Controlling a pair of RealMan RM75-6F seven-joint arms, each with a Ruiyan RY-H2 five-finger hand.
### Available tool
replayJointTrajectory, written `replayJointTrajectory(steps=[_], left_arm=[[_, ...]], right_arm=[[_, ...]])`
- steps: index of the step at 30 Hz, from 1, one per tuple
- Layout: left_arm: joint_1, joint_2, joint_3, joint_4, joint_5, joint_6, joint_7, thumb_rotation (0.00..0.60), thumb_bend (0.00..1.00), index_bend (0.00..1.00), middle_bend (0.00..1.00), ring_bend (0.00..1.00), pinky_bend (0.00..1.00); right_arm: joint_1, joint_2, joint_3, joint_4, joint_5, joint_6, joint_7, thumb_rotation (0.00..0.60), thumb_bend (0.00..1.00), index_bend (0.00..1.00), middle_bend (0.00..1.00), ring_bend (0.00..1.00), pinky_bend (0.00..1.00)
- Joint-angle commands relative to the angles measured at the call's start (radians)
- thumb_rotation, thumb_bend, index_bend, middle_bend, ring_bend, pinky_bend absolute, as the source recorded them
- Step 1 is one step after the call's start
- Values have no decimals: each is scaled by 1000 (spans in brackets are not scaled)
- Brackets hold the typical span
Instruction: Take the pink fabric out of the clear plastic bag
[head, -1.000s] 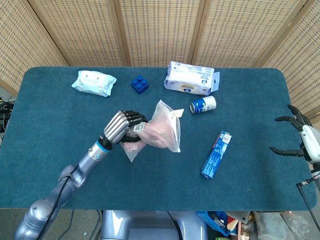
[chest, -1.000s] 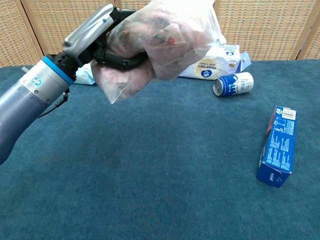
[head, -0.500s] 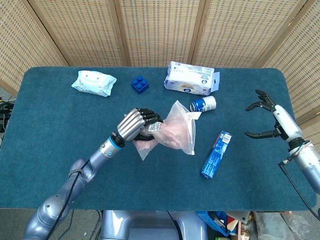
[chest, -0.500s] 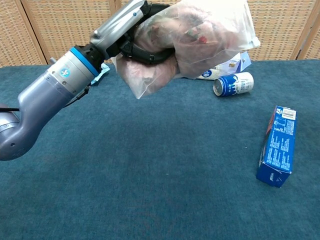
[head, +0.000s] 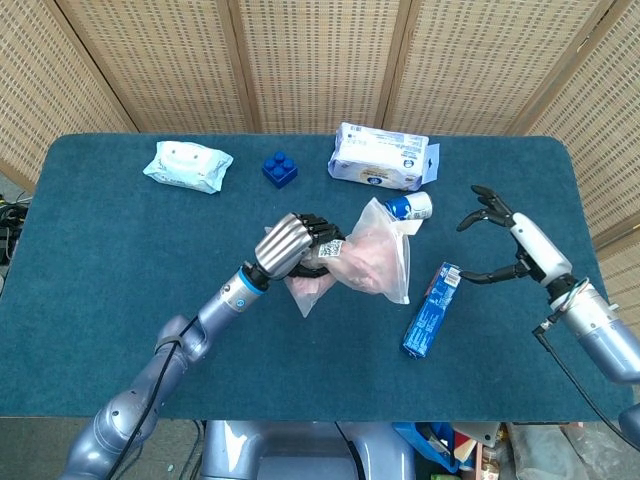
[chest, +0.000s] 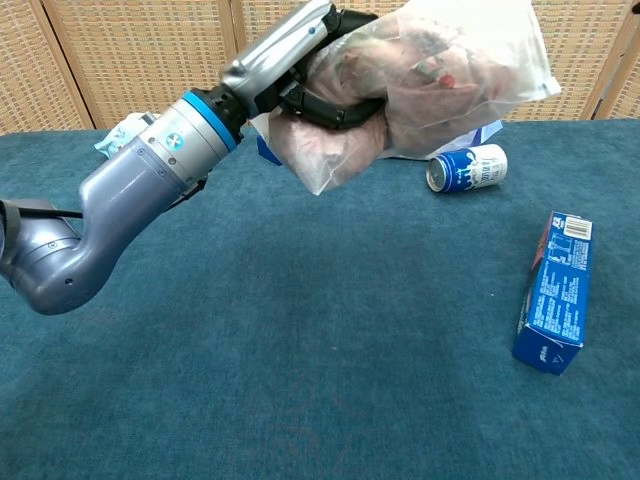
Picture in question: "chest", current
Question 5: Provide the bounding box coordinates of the blue white drink can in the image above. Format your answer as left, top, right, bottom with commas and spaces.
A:
425, 143, 509, 195

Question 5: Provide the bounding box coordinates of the blue cardboard box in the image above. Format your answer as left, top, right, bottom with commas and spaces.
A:
511, 210, 595, 377

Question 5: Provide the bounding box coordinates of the translucent white plastic zip bag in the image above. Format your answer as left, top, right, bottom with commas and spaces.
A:
249, 0, 562, 197

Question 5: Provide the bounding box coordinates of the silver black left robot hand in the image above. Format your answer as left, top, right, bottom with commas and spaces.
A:
219, 0, 387, 131

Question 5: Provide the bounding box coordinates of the light blue wet wipes pack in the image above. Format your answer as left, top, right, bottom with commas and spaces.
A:
93, 112, 162, 160

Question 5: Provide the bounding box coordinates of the woven wicker folding screen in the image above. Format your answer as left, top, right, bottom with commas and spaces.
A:
0, 0, 640, 137

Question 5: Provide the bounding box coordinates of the blue toy building block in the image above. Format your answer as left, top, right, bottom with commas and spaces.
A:
256, 133, 281, 166

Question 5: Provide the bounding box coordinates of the teal table cover cloth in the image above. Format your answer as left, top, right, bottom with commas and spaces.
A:
0, 118, 640, 480

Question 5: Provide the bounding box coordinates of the white blue tissue package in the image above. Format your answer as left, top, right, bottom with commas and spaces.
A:
384, 118, 504, 162

